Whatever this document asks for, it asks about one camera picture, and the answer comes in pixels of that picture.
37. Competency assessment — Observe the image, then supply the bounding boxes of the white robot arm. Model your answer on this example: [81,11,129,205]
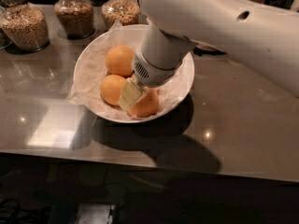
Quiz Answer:
[119,0,299,111]

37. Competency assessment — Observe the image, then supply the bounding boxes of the silver device under table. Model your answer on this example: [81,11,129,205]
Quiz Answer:
[75,203,115,224]

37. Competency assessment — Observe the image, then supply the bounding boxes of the glass jar of cereal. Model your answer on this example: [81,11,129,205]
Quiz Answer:
[102,0,140,29]

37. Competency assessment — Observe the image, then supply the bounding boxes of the glass jar of grains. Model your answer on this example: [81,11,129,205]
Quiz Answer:
[54,0,94,39]

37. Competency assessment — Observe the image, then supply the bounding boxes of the black cables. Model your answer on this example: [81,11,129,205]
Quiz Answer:
[0,198,48,224]

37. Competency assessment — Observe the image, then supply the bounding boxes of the glass jar of nuts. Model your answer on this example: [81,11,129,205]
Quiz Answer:
[0,0,50,52]

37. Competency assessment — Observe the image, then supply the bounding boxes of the orange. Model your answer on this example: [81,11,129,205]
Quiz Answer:
[105,46,135,77]
[128,89,159,118]
[100,75,126,106]

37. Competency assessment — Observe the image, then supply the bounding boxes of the white bowl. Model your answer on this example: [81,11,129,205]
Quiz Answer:
[73,23,196,124]

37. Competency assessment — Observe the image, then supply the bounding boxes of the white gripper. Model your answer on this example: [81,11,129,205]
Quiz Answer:
[118,49,181,111]

